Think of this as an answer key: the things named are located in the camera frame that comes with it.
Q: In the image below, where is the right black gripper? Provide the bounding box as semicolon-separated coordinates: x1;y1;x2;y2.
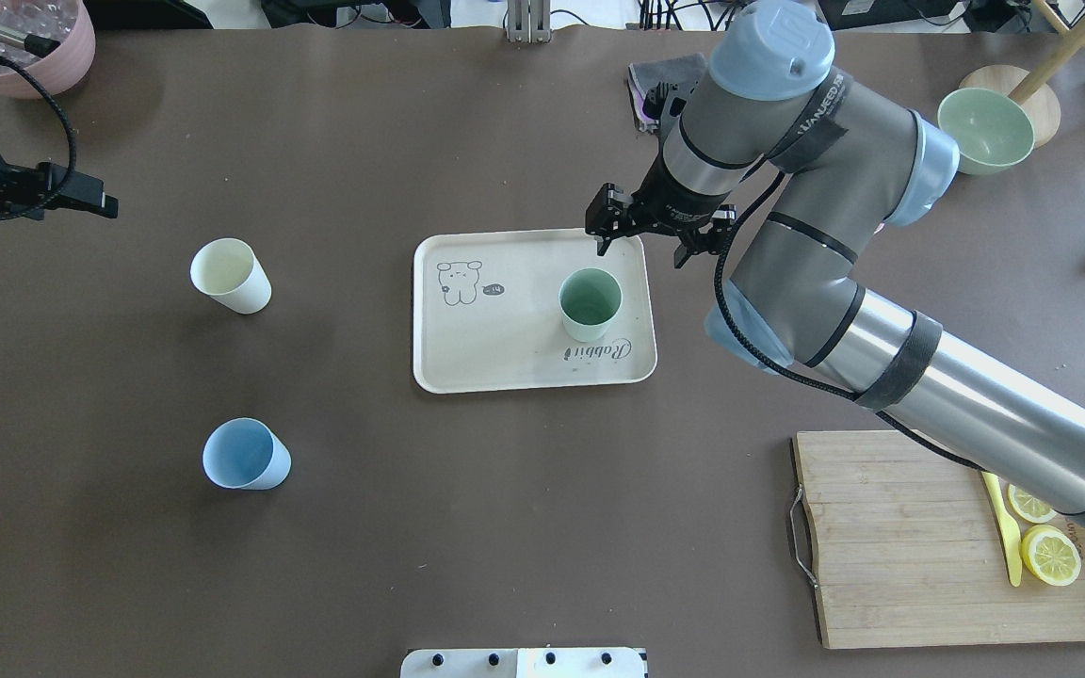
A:
585;155;737;269

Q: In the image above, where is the green plastic cup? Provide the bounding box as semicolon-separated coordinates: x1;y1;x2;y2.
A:
557;267;622;343

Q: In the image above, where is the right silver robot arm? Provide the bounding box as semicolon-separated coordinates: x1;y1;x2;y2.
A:
585;1;1085;527

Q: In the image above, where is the cream rabbit tray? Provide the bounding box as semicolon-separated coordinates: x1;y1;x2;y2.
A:
413;229;658;394

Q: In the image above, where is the grey folded cloth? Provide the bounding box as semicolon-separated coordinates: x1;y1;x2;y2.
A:
627;53;707;135

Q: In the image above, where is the green bowl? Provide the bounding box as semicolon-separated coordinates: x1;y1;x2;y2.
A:
937;89;1036;176

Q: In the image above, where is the wooden cup tree stand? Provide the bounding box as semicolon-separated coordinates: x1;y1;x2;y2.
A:
960;1;1085;149

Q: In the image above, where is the wooden cutting board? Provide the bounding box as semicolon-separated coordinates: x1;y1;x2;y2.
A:
792;430;1085;651

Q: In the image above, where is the cream plastic cup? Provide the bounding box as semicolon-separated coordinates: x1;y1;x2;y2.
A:
189;236;272;315

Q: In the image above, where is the yellow plastic knife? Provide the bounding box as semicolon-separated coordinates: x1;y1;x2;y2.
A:
980;471;1024;588

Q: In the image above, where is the lemon slice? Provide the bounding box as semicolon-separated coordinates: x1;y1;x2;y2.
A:
1020;525;1082;587
1006;482;1058;525

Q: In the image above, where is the blue plastic cup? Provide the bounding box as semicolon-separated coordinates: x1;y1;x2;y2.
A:
202;417;292;491

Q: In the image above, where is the pink bowl with ice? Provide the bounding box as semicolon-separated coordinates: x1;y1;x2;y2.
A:
0;1;95;95

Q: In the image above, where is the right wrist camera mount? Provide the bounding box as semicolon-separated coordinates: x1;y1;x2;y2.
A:
641;80;698;141

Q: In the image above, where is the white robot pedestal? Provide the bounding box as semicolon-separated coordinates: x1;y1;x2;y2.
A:
399;645;649;677

